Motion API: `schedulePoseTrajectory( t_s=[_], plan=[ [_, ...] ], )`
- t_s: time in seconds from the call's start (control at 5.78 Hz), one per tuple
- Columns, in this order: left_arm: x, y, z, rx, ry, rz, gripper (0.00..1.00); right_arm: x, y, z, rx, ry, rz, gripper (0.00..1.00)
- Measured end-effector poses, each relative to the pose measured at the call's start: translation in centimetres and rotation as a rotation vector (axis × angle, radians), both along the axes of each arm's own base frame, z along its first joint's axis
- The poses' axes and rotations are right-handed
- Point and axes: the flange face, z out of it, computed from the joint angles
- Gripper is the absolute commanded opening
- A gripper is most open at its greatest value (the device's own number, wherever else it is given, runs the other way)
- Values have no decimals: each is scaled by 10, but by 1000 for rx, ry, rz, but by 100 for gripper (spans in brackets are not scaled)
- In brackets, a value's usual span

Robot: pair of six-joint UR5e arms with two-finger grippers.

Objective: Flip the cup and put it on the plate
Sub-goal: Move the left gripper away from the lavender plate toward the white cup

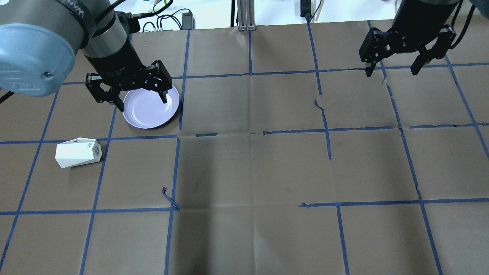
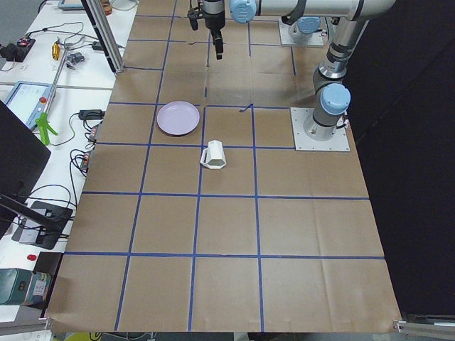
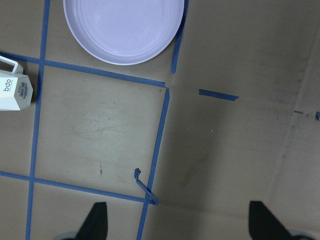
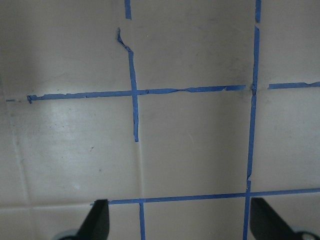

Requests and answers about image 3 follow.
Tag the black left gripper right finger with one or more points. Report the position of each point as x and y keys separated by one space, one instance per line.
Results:
x=263 y=225

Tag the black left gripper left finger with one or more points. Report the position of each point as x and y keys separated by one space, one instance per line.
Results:
x=95 y=226

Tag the lilac round plate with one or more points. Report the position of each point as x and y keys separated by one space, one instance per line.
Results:
x=124 y=32

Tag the white hexagonal cup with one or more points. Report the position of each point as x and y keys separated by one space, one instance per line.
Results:
x=16 y=90

